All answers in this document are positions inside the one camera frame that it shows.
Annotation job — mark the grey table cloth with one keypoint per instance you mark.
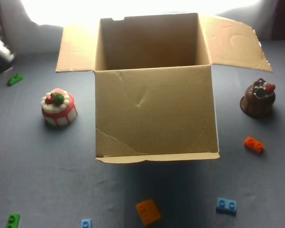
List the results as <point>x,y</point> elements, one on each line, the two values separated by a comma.
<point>50,166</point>

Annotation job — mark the cardboard box with flaps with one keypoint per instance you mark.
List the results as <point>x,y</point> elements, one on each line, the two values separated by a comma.
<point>156,107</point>

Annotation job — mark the small orange toy brick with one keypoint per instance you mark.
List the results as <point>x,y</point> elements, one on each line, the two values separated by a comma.
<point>253,144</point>

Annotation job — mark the cream roll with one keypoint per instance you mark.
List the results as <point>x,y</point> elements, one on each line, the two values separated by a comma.
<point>59,111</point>

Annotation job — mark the large orange toy brick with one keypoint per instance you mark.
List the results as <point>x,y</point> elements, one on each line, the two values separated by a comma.
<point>147,212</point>

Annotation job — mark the blue toy brick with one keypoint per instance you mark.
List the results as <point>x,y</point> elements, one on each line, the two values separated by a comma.
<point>225,206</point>
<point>86,223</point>

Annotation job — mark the green toy brick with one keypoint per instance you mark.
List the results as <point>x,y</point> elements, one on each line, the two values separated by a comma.
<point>15,79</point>
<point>13,221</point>

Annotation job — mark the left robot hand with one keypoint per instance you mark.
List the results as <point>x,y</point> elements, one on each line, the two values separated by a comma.
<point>1,47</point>

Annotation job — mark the brown round toy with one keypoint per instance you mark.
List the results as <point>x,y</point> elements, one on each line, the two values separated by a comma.
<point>256,104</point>

